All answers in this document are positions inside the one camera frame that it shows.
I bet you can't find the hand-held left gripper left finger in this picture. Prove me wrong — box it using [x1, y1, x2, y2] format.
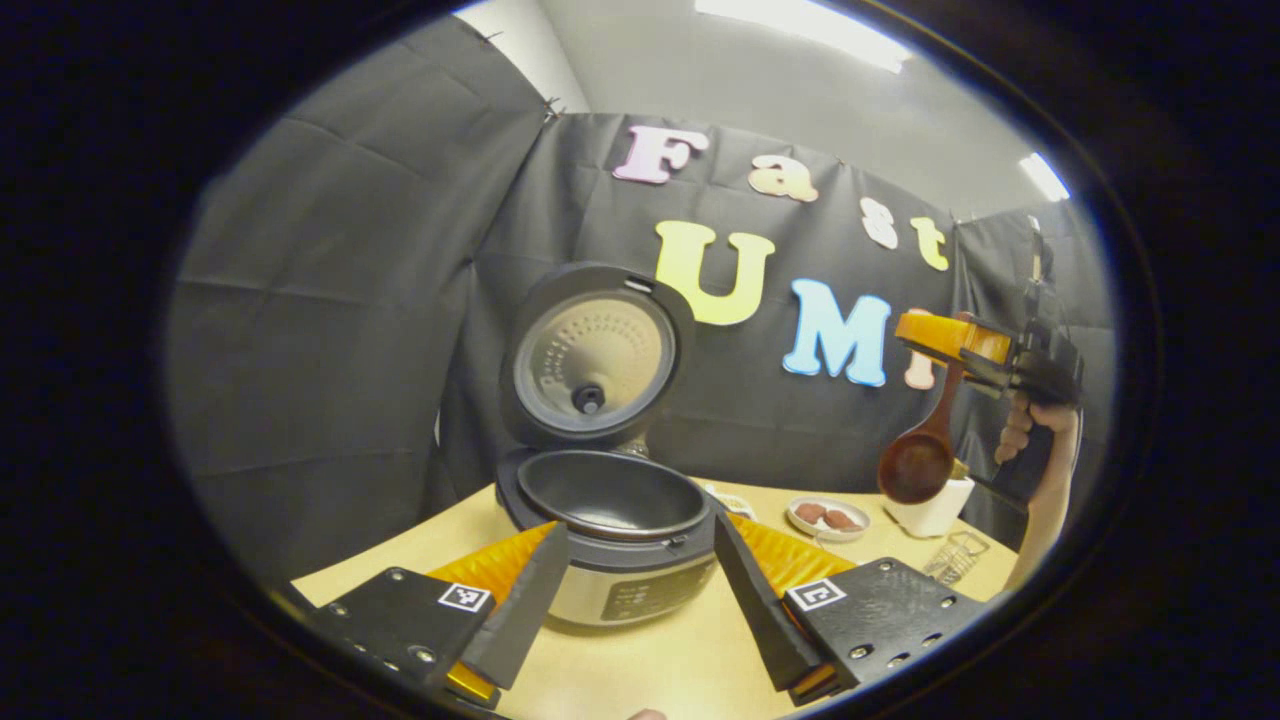
[305, 520, 571, 709]

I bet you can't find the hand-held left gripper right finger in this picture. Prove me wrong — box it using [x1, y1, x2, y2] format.
[713, 510, 986, 706]

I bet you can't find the brown wooden spoon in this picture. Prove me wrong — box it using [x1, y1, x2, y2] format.
[877, 360, 966, 505]

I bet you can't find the dark grey rice cooker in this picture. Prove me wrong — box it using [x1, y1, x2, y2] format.
[495, 262, 721, 629]

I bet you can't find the metal wire chopstick holder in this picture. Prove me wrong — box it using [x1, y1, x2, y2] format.
[922, 530, 991, 586]

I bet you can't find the white round plate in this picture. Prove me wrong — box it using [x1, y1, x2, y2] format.
[786, 497, 872, 543]

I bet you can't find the white divided bean dish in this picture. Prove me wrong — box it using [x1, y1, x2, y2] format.
[705, 483, 758, 521]

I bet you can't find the white toaster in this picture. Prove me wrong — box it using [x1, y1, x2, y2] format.
[884, 460, 976, 539]

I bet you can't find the small ceiling light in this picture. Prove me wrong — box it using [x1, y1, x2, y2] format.
[1018, 152, 1071, 203]

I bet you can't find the black backdrop cloth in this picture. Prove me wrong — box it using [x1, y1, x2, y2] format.
[165, 15, 1116, 586]

